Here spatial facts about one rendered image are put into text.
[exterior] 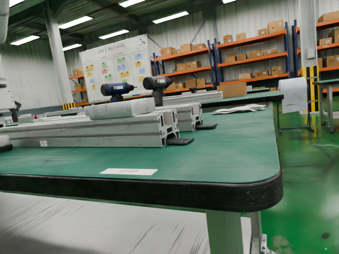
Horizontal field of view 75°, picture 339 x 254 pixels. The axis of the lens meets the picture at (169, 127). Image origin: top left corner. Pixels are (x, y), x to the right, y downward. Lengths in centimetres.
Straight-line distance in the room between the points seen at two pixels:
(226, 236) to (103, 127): 42
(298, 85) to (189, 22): 864
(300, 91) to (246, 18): 766
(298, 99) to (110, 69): 329
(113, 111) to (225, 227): 39
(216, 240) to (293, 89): 383
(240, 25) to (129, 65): 801
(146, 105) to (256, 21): 1088
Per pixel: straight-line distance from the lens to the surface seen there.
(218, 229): 43
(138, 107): 59
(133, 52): 408
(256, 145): 49
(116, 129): 62
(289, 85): 416
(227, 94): 267
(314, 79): 620
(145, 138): 57
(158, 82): 103
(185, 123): 71
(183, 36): 1200
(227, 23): 1153
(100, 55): 450
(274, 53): 1020
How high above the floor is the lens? 91
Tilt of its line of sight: 8 degrees down
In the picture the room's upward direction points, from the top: 8 degrees counter-clockwise
